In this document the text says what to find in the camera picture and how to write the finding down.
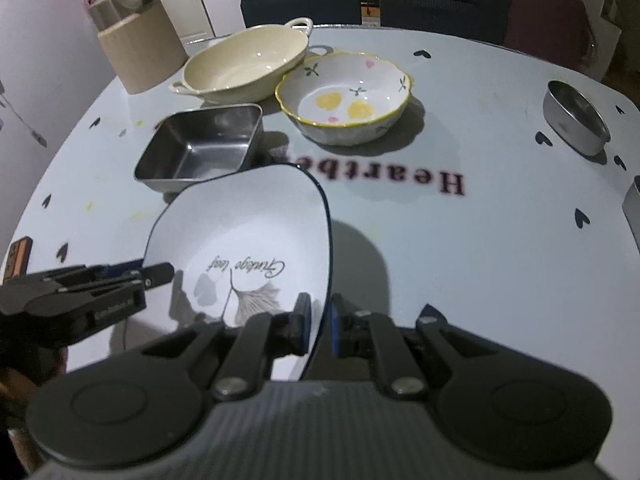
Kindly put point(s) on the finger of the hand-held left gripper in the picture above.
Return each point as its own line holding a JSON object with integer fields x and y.
{"x": 157, "y": 275}
{"x": 120, "y": 267}

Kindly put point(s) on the maroon chair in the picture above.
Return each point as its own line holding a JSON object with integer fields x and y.
{"x": 550, "y": 20}

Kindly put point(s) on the white cabinet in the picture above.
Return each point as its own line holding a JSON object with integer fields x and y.
{"x": 180, "y": 2}

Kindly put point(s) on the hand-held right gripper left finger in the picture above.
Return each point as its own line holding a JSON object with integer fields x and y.
{"x": 300, "y": 331}

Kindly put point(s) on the beige ribbed canister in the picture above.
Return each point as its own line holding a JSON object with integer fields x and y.
{"x": 145, "y": 50}

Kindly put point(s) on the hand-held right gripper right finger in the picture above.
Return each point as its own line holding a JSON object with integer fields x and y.
{"x": 336, "y": 327}

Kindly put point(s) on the small square steel container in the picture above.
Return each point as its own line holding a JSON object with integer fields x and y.
{"x": 634, "y": 210}

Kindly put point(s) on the lemon print scalloped bowl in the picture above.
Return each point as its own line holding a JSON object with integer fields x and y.
{"x": 340, "y": 90}

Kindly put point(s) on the small orange black device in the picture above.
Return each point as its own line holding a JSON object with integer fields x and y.
{"x": 17, "y": 255}

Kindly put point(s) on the rectangular steel tray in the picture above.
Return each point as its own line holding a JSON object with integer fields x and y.
{"x": 200, "y": 155}

